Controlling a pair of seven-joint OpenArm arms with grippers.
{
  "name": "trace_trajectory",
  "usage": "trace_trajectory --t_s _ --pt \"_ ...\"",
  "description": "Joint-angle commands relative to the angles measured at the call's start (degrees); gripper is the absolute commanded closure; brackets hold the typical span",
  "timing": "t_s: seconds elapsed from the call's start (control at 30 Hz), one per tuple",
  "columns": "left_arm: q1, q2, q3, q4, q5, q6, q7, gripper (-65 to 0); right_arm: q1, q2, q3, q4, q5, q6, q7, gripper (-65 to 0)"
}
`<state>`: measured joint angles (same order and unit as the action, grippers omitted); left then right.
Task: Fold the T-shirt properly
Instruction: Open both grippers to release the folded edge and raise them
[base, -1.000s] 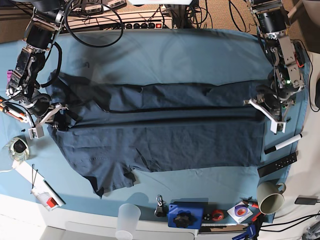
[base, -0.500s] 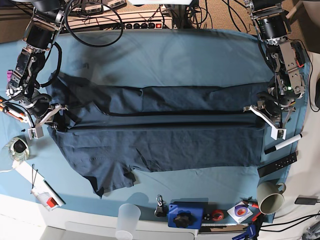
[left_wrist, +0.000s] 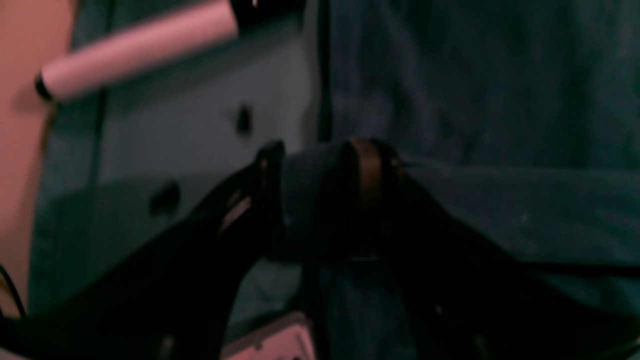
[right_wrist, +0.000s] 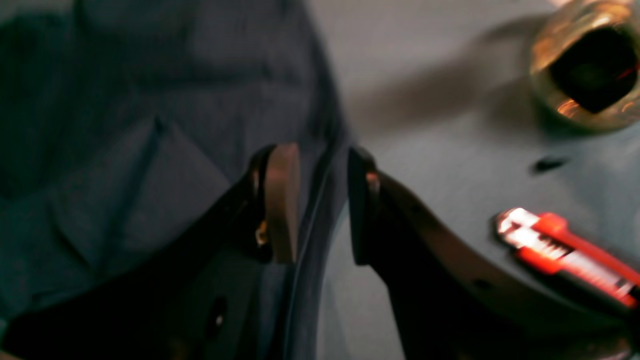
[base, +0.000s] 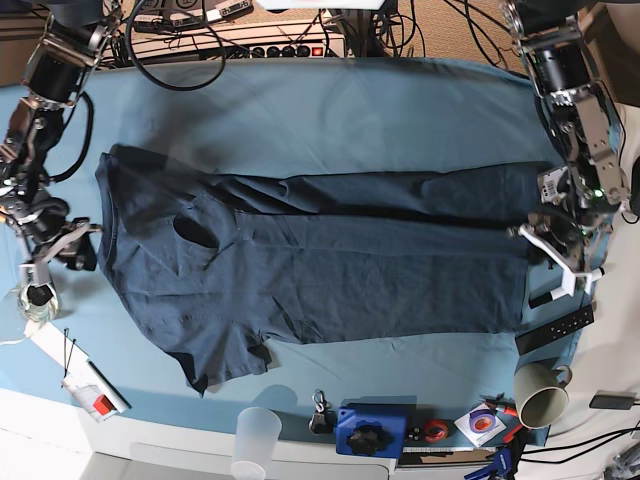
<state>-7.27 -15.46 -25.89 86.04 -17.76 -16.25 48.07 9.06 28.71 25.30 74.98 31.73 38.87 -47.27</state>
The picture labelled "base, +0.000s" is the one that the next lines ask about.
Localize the dark blue T-shirt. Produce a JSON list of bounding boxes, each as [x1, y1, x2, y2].
[[96, 147, 540, 392]]

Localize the grey green mug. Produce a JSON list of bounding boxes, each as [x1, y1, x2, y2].
[[513, 363, 573, 429]]

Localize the translucent plastic cup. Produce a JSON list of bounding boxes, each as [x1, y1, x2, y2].
[[230, 407, 282, 480]]

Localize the clear tape roll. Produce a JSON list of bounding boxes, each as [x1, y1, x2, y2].
[[17, 283, 59, 323]]

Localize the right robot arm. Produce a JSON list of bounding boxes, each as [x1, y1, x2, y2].
[[1, 1, 124, 306]]

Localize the red tape roll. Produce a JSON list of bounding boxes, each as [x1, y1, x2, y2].
[[423, 419, 449, 443]]

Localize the black white marker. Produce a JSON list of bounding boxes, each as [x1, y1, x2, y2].
[[528, 267, 606, 309]]

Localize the blue plastic box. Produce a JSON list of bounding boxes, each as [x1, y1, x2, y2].
[[334, 404, 408, 459]]

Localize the metal carabiner keyring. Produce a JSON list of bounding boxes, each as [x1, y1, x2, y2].
[[308, 390, 334, 435]]

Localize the teal table cloth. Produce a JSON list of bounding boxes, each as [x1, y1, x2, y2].
[[0, 55, 619, 449]]

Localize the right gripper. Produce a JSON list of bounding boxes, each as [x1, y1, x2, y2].
[[1, 194, 100, 286]]

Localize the black remote control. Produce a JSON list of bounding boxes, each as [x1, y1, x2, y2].
[[515, 304, 595, 355]]

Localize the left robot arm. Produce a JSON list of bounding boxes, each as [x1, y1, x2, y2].
[[501, 1, 631, 308]]

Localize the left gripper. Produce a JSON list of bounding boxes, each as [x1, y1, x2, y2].
[[507, 203, 613, 298]]

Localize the white power strip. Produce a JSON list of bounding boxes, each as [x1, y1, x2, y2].
[[131, 18, 353, 65]]

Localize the white paper box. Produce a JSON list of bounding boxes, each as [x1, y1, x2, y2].
[[31, 323, 131, 423]]

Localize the white labelled box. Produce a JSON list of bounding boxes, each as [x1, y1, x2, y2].
[[537, 166, 569, 205]]

